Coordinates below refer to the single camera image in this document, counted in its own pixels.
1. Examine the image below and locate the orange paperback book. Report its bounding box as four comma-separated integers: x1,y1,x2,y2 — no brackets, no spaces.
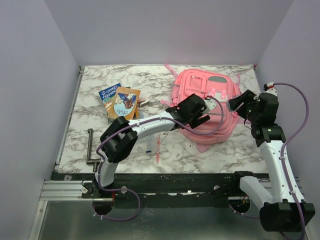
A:
107,87,141,120

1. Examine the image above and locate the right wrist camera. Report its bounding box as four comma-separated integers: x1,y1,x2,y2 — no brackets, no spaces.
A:
263,82,278,97

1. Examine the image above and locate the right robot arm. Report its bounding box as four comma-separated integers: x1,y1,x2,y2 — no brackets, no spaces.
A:
228,90,316,233

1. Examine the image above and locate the clear jar of paper clips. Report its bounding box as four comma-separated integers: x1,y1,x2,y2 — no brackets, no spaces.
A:
226,100,235,112

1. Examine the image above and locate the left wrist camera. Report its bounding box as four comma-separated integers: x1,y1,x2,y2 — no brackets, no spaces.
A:
204,94,218,113

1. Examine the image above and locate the pink white mini stapler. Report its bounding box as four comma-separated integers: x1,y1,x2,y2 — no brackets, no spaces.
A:
139,98,150,108

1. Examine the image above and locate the blue treehouse paperback book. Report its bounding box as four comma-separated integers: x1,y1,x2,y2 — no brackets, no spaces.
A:
98,83,122,113

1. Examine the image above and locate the clear plastic screw organizer box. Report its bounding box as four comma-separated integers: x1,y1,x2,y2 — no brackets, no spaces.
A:
135,135,157,154

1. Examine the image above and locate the black metal clamp bracket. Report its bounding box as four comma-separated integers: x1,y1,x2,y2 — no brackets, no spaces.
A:
86,128,100,173

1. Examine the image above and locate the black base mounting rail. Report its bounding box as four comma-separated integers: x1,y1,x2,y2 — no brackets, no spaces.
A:
50,172,253,213

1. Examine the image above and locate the aluminium extrusion rail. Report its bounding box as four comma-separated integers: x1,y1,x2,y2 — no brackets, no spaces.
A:
39,180,83,201

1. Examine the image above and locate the pink student backpack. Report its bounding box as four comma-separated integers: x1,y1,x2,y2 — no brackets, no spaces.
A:
159,64,245,153

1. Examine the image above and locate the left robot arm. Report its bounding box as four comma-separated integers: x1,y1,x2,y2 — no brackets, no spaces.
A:
93,94,217,198

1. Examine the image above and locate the pink red pen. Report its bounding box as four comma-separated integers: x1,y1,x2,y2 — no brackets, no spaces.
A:
156,135,161,165

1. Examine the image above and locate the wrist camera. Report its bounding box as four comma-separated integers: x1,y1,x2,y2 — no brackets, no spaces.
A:
204,94,218,113
263,82,278,97

